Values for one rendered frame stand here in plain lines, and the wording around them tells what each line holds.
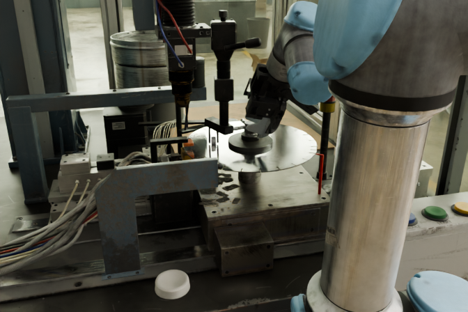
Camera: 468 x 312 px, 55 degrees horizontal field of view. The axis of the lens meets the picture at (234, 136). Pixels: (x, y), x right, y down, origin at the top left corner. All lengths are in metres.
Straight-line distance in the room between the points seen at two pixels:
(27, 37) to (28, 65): 0.08
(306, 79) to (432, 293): 0.36
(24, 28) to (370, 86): 1.22
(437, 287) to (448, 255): 0.36
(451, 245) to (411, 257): 0.09
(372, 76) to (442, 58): 0.06
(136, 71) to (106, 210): 0.83
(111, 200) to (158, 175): 0.11
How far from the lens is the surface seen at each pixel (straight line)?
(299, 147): 1.11
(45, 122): 1.56
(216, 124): 1.07
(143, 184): 0.92
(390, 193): 0.47
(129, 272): 1.03
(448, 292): 0.67
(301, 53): 0.79
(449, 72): 0.42
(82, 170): 1.24
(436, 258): 1.01
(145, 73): 1.67
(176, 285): 0.96
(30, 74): 1.52
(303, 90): 0.77
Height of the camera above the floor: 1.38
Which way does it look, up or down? 21 degrees down
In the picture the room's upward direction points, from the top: straight up
